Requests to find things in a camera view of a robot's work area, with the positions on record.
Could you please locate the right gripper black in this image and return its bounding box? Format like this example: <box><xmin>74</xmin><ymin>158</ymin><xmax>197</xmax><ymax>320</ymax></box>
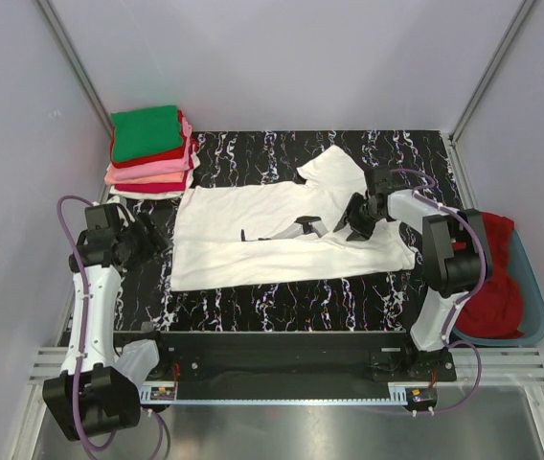
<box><xmin>333</xmin><ymin>193</ymin><xmax>383</xmax><ymax>242</ymax></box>

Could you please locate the white t shirt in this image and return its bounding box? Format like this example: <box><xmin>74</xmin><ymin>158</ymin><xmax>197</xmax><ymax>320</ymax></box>
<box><xmin>170</xmin><ymin>146</ymin><xmax>416</xmax><ymax>291</ymax></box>
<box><xmin>110</xmin><ymin>155</ymin><xmax>200</xmax><ymax>200</ymax></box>

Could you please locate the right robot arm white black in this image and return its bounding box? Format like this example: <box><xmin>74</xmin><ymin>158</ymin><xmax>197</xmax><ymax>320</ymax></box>
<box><xmin>334</xmin><ymin>167</ymin><xmax>493</xmax><ymax>380</ymax></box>

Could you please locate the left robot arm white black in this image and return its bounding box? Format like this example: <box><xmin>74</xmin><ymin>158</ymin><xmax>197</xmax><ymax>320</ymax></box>
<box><xmin>42</xmin><ymin>200</ymin><xmax>172</xmax><ymax>451</ymax></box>

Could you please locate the white folded t shirt bottom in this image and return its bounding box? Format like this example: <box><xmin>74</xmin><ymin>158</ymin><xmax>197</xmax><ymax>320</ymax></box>
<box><xmin>110</xmin><ymin>155</ymin><xmax>200</xmax><ymax>200</ymax></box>

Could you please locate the magenta folded t shirt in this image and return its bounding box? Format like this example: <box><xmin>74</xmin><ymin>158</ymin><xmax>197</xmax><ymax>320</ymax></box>
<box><xmin>114</xmin><ymin>170</ymin><xmax>193</xmax><ymax>194</ymax></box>

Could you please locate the pink folded t shirt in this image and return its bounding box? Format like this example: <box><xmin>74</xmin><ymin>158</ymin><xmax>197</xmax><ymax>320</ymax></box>
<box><xmin>106</xmin><ymin>113</ymin><xmax>193</xmax><ymax>179</ymax></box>

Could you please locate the salmon folded t shirt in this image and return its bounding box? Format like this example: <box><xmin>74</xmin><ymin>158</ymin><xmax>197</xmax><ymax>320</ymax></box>
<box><xmin>104</xmin><ymin>171</ymin><xmax>191</xmax><ymax>185</ymax></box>

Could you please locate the red folded t shirt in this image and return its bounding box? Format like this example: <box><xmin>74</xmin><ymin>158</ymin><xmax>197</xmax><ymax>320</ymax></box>
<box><xmin>111</xmin><ymin>108</ymin><xmax>191</xmax><ymax>169</ymax></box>

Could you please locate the green folded t shirt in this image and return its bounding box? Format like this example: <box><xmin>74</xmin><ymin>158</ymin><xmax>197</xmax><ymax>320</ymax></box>
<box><xmin>110</xmin><ymin>104</ymin><xmax>185</xmax><ymax>163</ymax></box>

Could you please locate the red crumpled t shirt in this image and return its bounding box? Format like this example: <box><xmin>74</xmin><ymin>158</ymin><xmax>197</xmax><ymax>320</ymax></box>
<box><xmin>455</xmin><ymin>213</ymin><xmax>523</xmax><ymax>339</ymax></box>

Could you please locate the blue plastic basket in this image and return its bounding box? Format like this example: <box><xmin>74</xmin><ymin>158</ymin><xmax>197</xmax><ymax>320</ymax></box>
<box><xmin>453</xmin><ymin>230</ymin><xmax>544</xmax><ymax>348</ymax></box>

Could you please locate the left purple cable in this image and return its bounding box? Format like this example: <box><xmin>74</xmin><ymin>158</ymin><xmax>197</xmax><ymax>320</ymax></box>
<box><xmin>56</xmin><ymin>195</ymin><xmax>172</xmax><ymax>460</ymax></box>

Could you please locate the purple cable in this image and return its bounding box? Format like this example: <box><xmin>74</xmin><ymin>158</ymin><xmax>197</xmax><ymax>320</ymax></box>
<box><xmin>56</xmin><ymin>195</ymin><xmax>172</xmax><ymax>460</ymax></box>
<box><xmin>357</xmin><ymin>167</ymin><xmax>488</xmax><ymax>416</ymax></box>

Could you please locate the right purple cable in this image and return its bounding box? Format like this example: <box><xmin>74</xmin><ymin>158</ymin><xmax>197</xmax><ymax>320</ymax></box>
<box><xmin>357</xmin><ymin>167</ymin><xmax>488</xmax><ymax>416</ymax></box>

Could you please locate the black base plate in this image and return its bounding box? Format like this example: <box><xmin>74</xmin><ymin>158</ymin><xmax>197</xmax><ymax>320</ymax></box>
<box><xmin>116</xmin><ymin>330</ymin><xmax>458</xmax><ymax>402</ymax></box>

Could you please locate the aluminium rail frame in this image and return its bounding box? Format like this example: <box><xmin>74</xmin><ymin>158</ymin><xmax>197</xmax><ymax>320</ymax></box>
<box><xmin>25</xmin><ymin>347</ymin><xmax>544</xmax><ymax>408</ymax></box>

